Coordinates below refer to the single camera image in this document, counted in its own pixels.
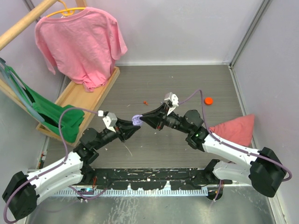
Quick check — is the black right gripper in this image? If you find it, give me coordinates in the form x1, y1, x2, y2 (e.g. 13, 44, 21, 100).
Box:
140, 102, 192, 134

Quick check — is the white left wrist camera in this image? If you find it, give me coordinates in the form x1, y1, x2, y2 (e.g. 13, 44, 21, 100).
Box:
102, 112, 117, 133

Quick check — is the orange earbud case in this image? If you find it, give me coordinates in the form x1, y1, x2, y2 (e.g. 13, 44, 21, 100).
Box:
204, 97, 214, 105

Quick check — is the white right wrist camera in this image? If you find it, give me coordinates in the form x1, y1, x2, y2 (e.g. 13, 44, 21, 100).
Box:
164, 92, 179, 116

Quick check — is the wooden hanging rod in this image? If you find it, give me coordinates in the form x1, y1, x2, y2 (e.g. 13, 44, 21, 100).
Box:
0, 0, 56, 50

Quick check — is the aluminium corner frame post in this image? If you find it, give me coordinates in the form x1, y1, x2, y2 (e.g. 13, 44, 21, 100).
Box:
229, 0, 272, 69

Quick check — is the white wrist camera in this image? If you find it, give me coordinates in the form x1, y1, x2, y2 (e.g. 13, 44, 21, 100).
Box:
164, 92, 179, 116
102, 112, 117, 133

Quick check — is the yellow clothes hanger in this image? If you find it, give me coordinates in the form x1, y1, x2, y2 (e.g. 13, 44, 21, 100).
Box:
46, 0, 87, 17

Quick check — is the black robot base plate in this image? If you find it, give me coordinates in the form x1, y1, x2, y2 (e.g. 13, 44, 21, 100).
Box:
80, 167, 233, 191

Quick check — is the lilac earbud case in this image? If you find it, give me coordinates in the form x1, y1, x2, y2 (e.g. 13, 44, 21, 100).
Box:
131, 115, 143, 126

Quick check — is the green t-shirt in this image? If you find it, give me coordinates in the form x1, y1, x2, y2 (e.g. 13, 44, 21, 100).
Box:
9, 66, 84, 143

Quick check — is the salmon pink folded cloth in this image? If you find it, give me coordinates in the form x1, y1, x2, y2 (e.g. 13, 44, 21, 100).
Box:
209, 114, 255, 147

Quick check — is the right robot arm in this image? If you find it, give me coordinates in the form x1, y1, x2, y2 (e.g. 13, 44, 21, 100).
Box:
139, 104, 286, 197

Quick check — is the grey slotted cable duct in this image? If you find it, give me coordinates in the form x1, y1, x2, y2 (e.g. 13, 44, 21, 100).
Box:
53, 188, 208, 198

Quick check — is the wooden rack base tray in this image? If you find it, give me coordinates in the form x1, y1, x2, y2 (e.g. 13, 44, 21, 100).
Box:
36, 65, 121, 144

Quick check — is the pink t-shirt on hanger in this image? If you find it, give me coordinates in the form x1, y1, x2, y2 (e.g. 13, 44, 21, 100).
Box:
35, 7, 128, 92

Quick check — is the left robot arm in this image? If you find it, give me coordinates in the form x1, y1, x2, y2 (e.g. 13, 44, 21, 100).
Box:
2, 119, 141, 224

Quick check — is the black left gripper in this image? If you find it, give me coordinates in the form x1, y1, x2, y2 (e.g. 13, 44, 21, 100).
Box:
93, 117, 140, 150

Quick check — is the grey-blue clothes hanger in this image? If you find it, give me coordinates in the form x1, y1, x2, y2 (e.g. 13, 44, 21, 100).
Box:
0, 58, 45, 123

